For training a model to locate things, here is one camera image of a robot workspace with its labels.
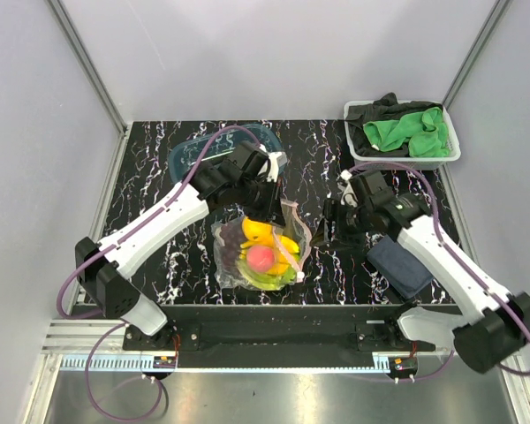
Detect blue plastic container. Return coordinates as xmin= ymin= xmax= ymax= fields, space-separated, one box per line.
xmin=168 ymin=124 xmax=284 ymax=184

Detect folded blue cloth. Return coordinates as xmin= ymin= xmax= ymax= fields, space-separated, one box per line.
xmin=367 ymin=236 xmax=434 ymax=299

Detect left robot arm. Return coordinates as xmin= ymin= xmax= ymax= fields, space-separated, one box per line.
xmin=71 ymin=144 xmax=287 ymax=350

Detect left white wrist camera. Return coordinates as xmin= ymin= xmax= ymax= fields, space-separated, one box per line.
xmin=258 ymin=146 xmax=287 ymax=182

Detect green cloth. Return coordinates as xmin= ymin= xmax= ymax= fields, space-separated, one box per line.
xmin=363 ymin=106 xmax=451 ymax=158

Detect white plastic basket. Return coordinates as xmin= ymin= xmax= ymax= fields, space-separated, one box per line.
xmin=343 ymin=99 xmax=462 ymax=171

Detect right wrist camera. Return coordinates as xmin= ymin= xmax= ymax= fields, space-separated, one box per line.
xmin=337 ymin=170 xmax=365 ymax=208

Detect clear zip top bag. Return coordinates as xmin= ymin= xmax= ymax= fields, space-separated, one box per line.
xmin=212 ymin=200 xmax=312 ymax=292

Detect purple fake grapes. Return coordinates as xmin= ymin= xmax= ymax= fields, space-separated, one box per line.
xmin=218 ymin=222 xmax=247 ymax=268

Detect dark grey cloth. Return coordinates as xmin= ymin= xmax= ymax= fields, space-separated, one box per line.
xmin=344 ymin=92 xmax=443 ymax=158

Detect yellow fake banana bunch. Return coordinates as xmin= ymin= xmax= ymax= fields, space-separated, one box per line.
xmin=239 ymin=235 xmax=299 ymax=266

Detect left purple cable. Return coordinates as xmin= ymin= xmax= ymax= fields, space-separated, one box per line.
xmin=57 ymin=125 xmax=266 ymax=420

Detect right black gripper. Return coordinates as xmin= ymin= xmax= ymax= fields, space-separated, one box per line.
xmin=308 ymin=197 xmax=374 ymax=252

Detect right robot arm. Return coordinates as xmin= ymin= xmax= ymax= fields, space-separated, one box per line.
xmin=312 ymin=166 xmax=530 ymax=376

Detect red fake peach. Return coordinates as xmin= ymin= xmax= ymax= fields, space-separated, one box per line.
xmin=246 ymin=245 xmax=276 ymax=273

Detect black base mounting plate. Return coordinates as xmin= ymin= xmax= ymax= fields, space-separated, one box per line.
xmin=123 ymin=305 xmax=435 ymax=372

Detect aluminium rail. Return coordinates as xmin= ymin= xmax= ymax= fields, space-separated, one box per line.
xmin=39 ymin=320 xmax=525 ymax=372

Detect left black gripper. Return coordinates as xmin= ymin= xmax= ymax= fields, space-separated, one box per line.
xmin=236 ymin=176 xmax=287 ymax=228

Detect green white fake leek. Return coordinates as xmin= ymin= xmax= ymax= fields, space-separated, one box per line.
xmin=236 ymin=261 xmax=297 ymax=291

